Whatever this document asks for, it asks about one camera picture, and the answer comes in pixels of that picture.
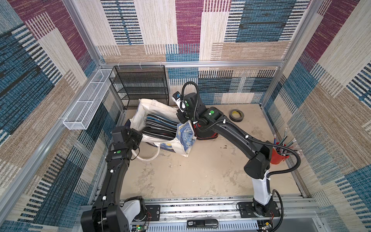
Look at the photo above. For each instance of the white canvas starry night bag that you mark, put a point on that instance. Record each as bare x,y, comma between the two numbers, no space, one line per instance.
185,136

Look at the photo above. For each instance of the black handheld scanner device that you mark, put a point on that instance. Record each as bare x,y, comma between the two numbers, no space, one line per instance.
202,224

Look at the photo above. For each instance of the black tape roll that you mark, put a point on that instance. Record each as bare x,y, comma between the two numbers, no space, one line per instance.
236,115

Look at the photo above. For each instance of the black red paddle case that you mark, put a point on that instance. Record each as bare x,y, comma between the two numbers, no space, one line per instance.
207,135

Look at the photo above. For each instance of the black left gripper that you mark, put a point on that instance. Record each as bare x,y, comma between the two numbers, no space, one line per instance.
137,135

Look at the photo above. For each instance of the black wire mesh shelf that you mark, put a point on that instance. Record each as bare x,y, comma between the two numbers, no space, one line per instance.
135,82

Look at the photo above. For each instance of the red pencil cup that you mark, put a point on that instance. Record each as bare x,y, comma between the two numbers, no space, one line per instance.
277,157

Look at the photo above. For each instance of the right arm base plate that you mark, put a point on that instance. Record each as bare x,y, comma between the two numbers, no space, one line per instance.
256,210

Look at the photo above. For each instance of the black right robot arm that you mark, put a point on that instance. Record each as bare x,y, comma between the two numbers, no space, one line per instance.
208,122

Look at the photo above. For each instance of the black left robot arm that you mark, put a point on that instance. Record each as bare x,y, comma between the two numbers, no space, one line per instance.
107,215

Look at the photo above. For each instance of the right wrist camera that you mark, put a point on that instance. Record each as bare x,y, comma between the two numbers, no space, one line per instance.
178,99

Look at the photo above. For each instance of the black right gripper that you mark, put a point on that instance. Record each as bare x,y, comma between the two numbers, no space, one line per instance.
182,116

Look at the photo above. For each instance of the white wire mesh basket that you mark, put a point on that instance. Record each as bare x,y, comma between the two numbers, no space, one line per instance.
84,110

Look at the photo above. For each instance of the aluminium front rail frame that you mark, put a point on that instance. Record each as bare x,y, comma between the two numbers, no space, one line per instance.
300,214

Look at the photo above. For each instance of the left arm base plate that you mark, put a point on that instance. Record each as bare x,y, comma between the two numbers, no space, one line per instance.
150,212

